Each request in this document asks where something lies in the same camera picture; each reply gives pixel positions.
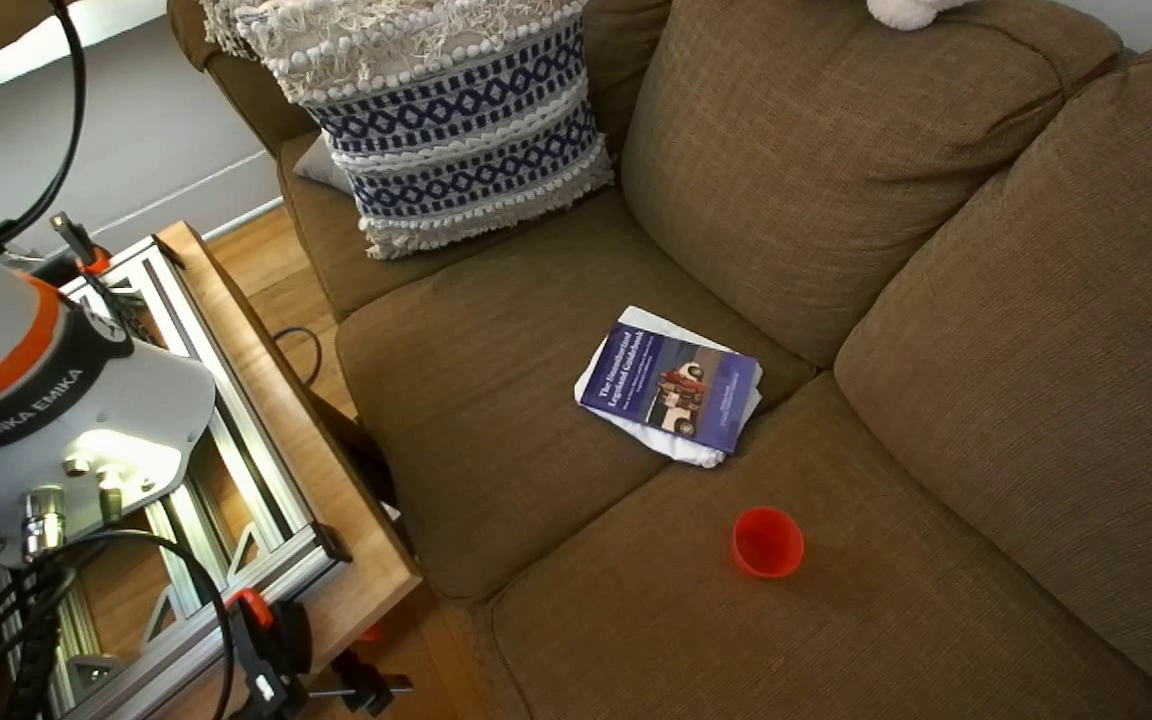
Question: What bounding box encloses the aluminium profile frame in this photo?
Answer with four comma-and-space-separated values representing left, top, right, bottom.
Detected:
32, 235, 352, 720

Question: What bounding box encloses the blue white textured pillow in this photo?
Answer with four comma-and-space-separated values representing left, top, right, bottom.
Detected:
198, 0, 615, 264

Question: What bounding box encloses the white plush toy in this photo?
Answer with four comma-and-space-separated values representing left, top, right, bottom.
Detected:
864, 0, 974, 35

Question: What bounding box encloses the wooden side table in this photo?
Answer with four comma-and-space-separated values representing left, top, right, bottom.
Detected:
154, 215, 427, 678

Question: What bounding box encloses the thick black hanging cable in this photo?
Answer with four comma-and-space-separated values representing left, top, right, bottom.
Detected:
0, 0, 89, 260

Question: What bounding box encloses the red plastic cup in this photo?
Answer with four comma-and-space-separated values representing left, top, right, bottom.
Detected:
730, 505, 811, 584

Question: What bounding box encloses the large orange black clamp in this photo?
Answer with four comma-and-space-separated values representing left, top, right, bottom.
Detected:
219, 584, 415, 720

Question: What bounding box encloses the brown fabric sofa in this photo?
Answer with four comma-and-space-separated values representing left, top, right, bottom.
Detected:
166, 0, 1152, 720

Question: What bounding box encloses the small orange black clamp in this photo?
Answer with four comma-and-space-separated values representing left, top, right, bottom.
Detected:
48, 213, 121, 293

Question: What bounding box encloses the blue white booklet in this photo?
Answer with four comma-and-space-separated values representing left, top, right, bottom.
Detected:
572, 303, 770, 471

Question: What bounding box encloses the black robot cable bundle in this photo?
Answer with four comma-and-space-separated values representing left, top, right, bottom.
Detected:
0, 526, 239, 720

